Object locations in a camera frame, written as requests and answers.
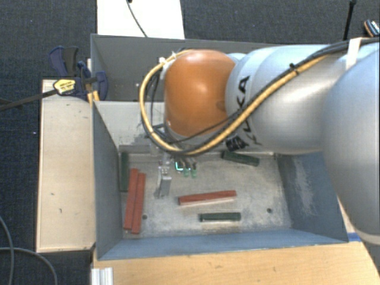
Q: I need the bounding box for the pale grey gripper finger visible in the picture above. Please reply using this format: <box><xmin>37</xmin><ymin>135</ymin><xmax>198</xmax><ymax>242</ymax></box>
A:
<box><xmin>160</xmin><ymin>166</ymin><xmax>173</xmax><ymax>198</ymax></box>
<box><xmin>153</xmin><ymin>166</ymin><xmax>166</xmax><ymax>200</ymax></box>

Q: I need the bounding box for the red-brown flat block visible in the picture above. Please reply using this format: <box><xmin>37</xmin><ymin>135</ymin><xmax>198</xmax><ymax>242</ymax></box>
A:
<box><xmin>131</xmin><ymin>172</ymin><xmax>147</xmax><ymax>235</ymax></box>
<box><xmin>177</xmin><ymin>189</ymin><xmax>238</xmax><ymax>208</ymax></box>
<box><xmin>123</xmin><ymin>167</ymin><xmax>140</xmax><ymax>231</ymax></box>

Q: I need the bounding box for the dark green flat block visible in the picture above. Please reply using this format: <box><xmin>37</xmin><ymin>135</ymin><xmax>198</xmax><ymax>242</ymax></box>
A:
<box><xmin>220</xmin><ymin>150</ymin><xmax>261</xmax><ymax>167</ymax></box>
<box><xmin>198</xmin><ymin>212</ymin><xmax>242</xmax><ymax>223</ymax></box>
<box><xmin>119</xmin><ymin>151</ymin><xmax>131</xmax><ymax>193</ymax></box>

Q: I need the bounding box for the grey metal bin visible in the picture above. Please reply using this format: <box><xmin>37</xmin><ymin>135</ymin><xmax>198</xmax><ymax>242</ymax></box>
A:
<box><xmin>90</xmin><ymin>33</ymin><xmax>350</xmax><ymax>261</ymax></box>

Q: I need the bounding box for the pale wood board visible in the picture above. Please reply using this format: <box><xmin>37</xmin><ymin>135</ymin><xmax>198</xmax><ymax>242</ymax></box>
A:
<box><xmin>36</xmin><ymin>79</ymin><xmax>97</xmax><ymax>254</ymax></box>

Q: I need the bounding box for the black cylinder on white bracket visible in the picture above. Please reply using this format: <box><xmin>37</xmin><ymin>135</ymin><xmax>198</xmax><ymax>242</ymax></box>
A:
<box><xmin>225</xmin><ymin>135</ymin><xmax>251</xmax><ymax>154</ymax></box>

